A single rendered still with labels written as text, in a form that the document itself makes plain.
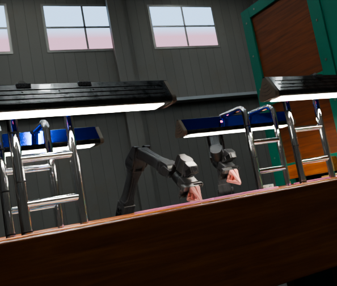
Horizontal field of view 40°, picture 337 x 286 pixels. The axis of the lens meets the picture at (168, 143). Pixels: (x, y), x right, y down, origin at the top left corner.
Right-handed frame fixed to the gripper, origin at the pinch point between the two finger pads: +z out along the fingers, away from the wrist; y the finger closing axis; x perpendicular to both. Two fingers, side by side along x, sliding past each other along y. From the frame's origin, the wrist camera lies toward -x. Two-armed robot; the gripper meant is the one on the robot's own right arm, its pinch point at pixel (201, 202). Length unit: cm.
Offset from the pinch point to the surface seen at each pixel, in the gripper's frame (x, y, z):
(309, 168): 1, 71, -11
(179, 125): -22.3, -1.3, -24.2
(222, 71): 212, 502, -639
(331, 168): -27, 36, 24
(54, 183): -19, -60, 0
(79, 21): 142, 210, -732
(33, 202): -30, -73, 22
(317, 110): -43, 36, 10
